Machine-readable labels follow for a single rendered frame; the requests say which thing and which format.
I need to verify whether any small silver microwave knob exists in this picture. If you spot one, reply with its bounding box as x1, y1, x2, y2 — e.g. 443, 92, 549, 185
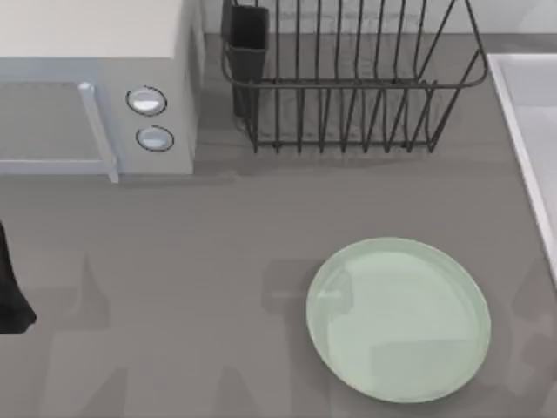
135, 125, 176, 153

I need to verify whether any black cutlery holder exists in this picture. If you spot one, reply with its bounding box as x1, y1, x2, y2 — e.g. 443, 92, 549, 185
220, 0, 270, 118

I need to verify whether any pale green plate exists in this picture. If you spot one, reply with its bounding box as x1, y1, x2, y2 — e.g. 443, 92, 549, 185
305, 236, 493, 404

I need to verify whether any large silver microwave knob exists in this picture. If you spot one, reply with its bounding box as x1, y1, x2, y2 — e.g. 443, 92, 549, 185
124, 84, 169, 118

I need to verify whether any pale microwave oven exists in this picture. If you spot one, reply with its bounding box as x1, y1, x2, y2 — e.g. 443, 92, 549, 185
0, 0, 207, 184

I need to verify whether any microwave oven door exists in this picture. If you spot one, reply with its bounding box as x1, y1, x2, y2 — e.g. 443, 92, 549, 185
0, 80, 120, 184

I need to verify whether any white sink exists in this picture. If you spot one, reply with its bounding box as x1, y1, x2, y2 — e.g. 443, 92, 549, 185
486, 52, 557, 292

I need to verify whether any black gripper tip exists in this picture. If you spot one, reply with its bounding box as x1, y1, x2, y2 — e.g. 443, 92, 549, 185
0, 221, 37, 336

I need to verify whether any dark wire dish rack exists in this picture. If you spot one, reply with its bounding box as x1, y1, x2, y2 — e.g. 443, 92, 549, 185
219, 0, 488, 155

